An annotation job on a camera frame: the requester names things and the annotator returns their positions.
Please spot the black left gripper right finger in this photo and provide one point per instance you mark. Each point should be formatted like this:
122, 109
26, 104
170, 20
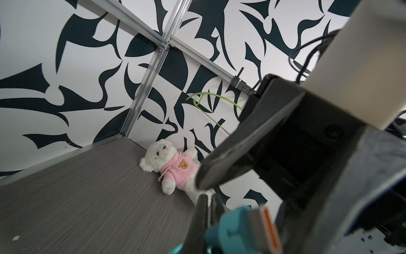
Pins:
217, 209

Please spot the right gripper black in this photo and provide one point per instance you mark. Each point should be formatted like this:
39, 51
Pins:
335, 174

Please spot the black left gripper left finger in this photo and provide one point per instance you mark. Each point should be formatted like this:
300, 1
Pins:
195, 239

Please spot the white teddy bear pink shirt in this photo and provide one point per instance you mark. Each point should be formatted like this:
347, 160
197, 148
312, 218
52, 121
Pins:
177, 169

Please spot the black wall hook rail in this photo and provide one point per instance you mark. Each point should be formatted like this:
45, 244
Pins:
242, 86

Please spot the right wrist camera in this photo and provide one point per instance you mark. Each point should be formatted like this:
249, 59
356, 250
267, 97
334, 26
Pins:
363, 70

